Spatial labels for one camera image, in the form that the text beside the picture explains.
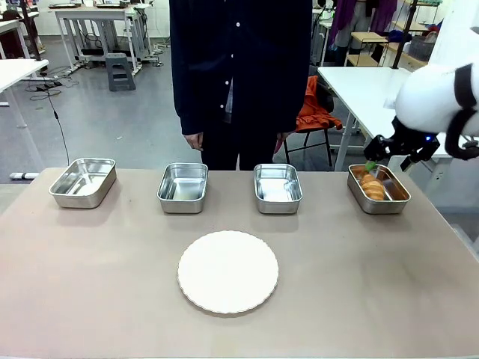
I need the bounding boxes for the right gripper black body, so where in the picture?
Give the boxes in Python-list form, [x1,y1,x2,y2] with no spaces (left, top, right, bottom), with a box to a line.
[388,116,439,154]

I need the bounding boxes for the golden croissant bread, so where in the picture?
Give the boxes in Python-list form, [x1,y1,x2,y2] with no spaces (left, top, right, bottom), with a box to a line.
[359,172,386,202]

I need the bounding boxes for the person's left forearm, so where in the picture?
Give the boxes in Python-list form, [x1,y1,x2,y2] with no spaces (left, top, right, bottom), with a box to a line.
[276,67,312,135]

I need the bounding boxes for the person's right forearm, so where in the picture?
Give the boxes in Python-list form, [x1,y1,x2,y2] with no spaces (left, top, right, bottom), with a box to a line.
[172,67,205,136]

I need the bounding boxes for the steel rectangular container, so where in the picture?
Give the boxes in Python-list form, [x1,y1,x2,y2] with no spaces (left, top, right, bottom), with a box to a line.
[253,163,303,215]
[347,163,412,215]
[156,162,209,215]

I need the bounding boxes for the shallow wide steel container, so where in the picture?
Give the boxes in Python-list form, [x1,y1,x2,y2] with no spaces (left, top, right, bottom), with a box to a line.
[48,157,118,209]

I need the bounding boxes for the person's left hand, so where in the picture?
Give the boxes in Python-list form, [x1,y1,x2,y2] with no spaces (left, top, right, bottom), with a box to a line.
[273,130,290,155]

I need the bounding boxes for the person's right hand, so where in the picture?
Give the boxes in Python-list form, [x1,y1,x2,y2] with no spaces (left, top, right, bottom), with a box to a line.
[183,132,204,152]

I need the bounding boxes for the white work table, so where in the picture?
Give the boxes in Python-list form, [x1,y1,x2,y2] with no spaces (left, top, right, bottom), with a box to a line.
[317,66,454,173]

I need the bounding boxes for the black chair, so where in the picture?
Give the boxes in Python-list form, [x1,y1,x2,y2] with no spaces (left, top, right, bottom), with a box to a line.
[282,80,335,168]

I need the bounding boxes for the orange jacket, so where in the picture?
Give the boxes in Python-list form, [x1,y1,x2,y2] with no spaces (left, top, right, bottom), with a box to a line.
[295,75,344,132]

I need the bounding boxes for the grey storage crate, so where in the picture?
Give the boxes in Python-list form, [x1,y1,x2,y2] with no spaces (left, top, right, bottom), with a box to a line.
[406,35,437,63]

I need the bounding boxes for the wooden shelf rack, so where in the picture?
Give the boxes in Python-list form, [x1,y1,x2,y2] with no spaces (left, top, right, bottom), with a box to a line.
[344,31,412,69]

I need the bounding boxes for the purple hanging clothes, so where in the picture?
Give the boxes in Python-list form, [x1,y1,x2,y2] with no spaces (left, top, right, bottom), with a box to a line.
[329,0,398,49]

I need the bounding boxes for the person in dark navy clothes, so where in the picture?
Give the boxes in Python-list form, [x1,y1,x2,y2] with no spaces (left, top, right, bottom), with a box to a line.
[168,0,314,171]

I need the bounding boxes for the white scalloped plate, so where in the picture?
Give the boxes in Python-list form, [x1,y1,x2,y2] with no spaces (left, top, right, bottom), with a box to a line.
[177,230,280,315]

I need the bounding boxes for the grey step stool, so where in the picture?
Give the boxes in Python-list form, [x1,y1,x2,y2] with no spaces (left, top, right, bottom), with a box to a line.
[105,52,137,92]

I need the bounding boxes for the white background desk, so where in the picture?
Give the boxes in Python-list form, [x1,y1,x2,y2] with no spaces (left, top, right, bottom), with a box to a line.
[54,2,155,74]

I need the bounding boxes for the white side table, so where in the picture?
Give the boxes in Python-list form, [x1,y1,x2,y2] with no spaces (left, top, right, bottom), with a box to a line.
[0,58,50,130]

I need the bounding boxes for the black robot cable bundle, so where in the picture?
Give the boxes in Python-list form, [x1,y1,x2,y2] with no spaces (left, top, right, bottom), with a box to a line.
[444,64,479,161]

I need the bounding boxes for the thin black hanging cable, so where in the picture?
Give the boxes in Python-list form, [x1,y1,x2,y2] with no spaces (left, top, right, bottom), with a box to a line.
[41,73,71,168]

